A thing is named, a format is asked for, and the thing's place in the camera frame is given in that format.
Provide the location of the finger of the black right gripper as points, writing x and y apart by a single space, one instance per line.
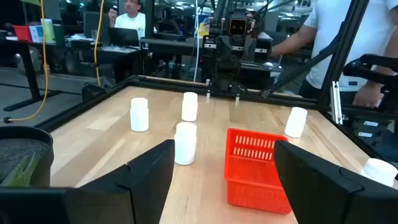
207 95
237 99

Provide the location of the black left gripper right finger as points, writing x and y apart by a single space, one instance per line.
326 196

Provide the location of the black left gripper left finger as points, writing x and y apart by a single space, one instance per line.
136 193

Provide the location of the white pill bottle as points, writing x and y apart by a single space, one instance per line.
139 115
185 144
296 123
380 170
189 107

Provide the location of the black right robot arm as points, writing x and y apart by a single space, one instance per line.
261 51

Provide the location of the red plastic basket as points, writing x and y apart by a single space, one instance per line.
248 180

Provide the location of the black box with labels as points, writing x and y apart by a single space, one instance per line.
373 140

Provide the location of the black laptop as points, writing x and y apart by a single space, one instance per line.
122 36

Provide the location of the person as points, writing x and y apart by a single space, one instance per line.
132 21
354 37

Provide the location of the leafy plant in black pot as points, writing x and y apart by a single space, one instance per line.
28 146

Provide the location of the succulent plant in pot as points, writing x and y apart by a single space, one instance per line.
20 172

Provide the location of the dark computer monitor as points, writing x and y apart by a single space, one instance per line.
93 25

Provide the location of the dark green cup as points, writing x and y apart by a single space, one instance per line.
59 35

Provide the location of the black desk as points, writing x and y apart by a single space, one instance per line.
29 71

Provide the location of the light green cup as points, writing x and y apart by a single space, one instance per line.
48 30

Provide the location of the white and blue box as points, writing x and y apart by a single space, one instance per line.
36 33

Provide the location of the red box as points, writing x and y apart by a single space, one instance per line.
22 33

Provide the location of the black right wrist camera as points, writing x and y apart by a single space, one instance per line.
238 26

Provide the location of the silver metal bracket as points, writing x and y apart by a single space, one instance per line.
335 102

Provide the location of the black aluminium table frame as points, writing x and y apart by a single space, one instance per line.
93 102

